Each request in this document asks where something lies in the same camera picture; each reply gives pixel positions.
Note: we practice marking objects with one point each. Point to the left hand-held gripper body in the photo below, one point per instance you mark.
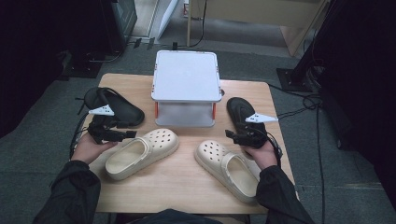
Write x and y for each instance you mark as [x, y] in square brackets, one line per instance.
[104, 132]

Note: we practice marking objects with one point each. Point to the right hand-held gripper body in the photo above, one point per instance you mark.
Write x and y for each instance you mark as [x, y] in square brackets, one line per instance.
[252, 133]

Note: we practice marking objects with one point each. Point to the black slipper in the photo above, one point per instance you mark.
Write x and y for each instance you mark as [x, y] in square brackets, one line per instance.
[241, 110]
[124, 109]

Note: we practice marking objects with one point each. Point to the cream clog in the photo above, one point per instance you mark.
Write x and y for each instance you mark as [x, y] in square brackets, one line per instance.
[143, 152]
[227, 168]

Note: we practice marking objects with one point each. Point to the white shoe rack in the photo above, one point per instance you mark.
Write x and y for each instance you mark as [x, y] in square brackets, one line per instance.
[186, 77]

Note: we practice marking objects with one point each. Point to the person's left hand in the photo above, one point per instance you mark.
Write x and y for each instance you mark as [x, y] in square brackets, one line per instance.
[90, 151]

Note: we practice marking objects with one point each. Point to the person's right hand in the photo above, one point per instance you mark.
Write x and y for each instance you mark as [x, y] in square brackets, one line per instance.
[264, 155]

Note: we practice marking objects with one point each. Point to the black stand base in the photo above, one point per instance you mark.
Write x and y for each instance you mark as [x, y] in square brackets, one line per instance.
[292, 81]

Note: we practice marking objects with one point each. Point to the black floor plate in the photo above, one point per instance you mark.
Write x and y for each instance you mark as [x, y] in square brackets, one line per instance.
[82, 68]

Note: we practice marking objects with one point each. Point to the person's dark torso clothing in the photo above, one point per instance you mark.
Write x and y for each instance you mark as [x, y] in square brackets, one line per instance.
[174, 217]

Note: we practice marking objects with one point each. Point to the black cabinet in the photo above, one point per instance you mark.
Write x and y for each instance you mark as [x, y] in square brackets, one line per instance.
[120, 21]

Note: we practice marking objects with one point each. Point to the white board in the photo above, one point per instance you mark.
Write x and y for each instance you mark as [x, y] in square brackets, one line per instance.
[168, 17]

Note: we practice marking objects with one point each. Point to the light wooden furniture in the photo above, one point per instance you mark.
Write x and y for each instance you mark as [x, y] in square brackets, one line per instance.
[264, 12]

